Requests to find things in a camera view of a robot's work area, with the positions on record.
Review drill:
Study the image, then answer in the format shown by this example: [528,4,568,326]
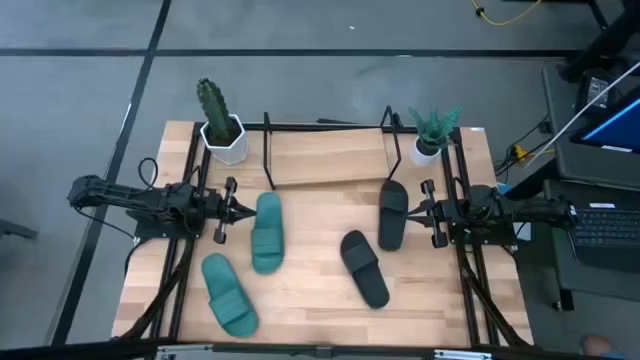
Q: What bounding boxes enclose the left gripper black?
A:
[201,176,258,245]

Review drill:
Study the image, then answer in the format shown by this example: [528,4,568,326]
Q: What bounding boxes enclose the black metal shelf end frame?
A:
[261,111,277,192]
[379,104,407,182]

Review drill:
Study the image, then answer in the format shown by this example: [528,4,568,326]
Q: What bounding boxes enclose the dark furniture foot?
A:
[0,218,40,242]

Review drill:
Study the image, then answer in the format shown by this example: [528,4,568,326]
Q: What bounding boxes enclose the black laptop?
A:
[567,201,640,275]

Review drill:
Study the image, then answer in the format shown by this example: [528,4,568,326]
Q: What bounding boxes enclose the person's leg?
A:
[556,0,640,84]

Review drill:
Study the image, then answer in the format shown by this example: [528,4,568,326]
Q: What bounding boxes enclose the black table rail frame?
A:
[112,119,534,351]

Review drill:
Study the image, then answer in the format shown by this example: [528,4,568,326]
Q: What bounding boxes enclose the monitor with blue screen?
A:
[569,85,640,155]

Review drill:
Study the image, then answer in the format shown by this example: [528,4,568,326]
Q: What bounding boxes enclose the small spiky green plant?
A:
[406,103,464,150]

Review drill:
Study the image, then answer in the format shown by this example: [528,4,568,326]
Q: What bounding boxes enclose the tall green cactus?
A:
[195,77,237,144]

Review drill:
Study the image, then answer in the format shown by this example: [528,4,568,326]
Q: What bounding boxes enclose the black rubber slide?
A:
[377,178,411,253]
[339,229,392,311]

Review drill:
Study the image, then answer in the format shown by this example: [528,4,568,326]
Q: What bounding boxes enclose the grey desk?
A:
[541,63,640,304]

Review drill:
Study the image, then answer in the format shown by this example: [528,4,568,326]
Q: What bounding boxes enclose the person's foot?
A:
[579,334,629,360]

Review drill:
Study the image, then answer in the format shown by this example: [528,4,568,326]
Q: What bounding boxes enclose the white cable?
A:
[522,59,640,170]

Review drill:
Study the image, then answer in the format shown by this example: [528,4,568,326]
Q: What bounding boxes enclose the yellow floor cable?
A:
[469,0,544,27]

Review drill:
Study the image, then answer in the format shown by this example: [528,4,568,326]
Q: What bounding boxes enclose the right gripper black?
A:
[406,178,470,250]

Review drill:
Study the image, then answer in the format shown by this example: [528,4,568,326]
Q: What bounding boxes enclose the green rubber slide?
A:
[200,252,260,339]
[250,191,287,276]

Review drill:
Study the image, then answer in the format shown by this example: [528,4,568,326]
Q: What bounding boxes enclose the black crossbar with silver brackets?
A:
[0,338,640,360]

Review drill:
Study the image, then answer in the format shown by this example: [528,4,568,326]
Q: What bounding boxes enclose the wooden shelf board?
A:
[269,127,392,188]

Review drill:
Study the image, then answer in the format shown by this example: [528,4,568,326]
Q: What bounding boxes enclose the black floor cables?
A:
[493,115,554,177]

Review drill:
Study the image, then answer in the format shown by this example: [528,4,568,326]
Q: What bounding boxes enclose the white round plant pot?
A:
[408,137,443,169]

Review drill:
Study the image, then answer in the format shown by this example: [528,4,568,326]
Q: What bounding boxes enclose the black power brick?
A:
[574,73,615,117]

